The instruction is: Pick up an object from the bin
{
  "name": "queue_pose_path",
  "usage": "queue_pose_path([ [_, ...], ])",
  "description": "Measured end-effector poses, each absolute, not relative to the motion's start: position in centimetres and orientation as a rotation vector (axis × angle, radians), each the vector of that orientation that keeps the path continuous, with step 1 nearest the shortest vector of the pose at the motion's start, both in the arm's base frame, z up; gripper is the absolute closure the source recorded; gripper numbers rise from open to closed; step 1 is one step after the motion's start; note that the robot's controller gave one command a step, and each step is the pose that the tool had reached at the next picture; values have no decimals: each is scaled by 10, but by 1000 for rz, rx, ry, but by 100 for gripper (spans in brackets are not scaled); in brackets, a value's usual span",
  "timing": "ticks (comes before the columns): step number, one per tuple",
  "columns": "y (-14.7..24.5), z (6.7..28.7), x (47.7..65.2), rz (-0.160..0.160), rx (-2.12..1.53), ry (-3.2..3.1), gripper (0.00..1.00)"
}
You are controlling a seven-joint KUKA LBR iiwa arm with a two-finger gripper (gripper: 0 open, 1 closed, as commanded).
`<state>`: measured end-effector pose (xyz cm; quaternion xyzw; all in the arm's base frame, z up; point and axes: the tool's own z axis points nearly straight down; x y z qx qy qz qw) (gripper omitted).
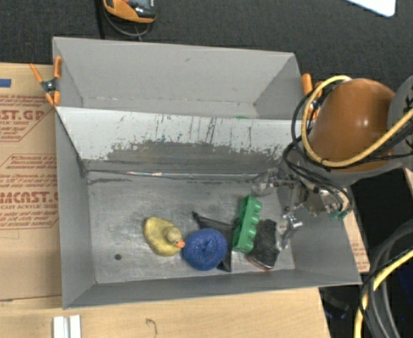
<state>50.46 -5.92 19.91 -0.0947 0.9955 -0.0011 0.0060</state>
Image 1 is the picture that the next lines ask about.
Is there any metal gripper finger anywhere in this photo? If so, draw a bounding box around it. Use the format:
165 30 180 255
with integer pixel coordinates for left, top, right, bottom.
250 170 281 196
278 213 304 250

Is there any black sponge, red-brown underside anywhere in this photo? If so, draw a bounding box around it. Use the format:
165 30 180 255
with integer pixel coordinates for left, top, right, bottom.
245 218 281 271

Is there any green toy brick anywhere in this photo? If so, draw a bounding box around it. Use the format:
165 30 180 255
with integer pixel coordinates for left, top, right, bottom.
231 194 264 254

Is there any black cloth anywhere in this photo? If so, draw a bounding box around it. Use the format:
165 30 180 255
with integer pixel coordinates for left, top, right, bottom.
191 211 239 273

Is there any blue foam ball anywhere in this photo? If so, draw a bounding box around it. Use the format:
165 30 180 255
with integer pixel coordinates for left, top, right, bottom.
181 227 229 272

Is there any yellow rubber duck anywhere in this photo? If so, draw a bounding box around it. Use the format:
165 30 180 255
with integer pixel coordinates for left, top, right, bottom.
142 215 186 258

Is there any grey metal bin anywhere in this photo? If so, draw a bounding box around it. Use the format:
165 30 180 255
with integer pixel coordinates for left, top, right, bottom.
52 36 364 310

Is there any brown cardboard board, red print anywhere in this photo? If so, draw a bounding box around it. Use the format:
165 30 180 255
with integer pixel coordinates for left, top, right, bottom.
0 61 371 304

